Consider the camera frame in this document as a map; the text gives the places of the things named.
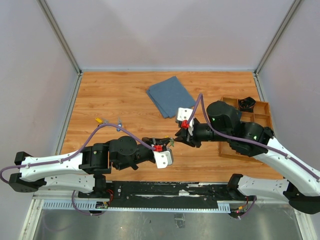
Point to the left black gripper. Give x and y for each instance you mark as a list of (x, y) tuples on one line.
[(152, 141)]

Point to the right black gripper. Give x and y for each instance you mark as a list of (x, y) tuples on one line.
[(183, 132)]

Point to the green key tag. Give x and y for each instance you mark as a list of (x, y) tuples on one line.
[(172, 142)]

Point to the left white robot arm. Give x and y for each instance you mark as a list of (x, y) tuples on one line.
[(85, 171)]

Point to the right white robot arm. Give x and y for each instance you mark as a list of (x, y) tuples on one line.
[(300, 183)]

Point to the folded blue cloth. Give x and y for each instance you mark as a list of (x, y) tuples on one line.
[(169, 95)]

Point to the wooden compartment tray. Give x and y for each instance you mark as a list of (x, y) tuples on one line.
[(259, 114)]

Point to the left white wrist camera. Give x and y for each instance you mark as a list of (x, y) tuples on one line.
[(163, 159)]

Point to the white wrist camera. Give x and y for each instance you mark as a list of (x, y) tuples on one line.
[(163, 159), (184, 120)]

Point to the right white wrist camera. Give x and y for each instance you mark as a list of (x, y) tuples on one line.
[(184, 120)]

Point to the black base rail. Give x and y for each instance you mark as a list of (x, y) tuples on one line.
[(149, 195)]

